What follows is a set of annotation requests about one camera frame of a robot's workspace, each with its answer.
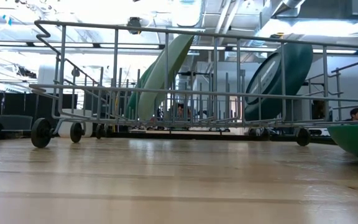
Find pale green plate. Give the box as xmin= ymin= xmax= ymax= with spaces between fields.
xmin=137 ymin=34 xmax=195 ymax=121

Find dark green plate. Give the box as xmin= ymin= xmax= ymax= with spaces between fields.
xmin=244 ymin=42 xmax=314 ymax=122

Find green bottom bowl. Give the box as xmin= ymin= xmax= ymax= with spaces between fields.
xmin=327 ymin=123 xmax=358 ymax=164

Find white bin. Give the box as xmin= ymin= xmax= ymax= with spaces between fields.
xmin=57 ymin=108 xmax=93 ymax=138

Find white vented box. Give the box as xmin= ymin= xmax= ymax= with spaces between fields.
xmin=308 ymin=128 xmax=329 ymax=137

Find black partition panels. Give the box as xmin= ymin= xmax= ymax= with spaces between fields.
xmin=0 ymin=91 xmax=78 ymax=130

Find grey chair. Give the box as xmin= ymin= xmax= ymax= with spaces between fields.
xmin=0 ymin=114 xmax=34 ymax=131

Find black overhead camera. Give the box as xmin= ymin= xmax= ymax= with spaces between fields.
xmin=126 ymin=17 xmax=142 ymax=34

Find silver ceiling duct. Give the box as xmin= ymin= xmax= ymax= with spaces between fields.
xmin=172 ymin=0 xmax=205 ymax=28

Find yellow hanging cord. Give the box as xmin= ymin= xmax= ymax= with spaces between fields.
xmin=275 ymin=30 xmax=287 ymax=47

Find grey wire dish rack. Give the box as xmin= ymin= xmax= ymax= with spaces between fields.
xmin=29 ymin=20 xmax=358 ymax=149

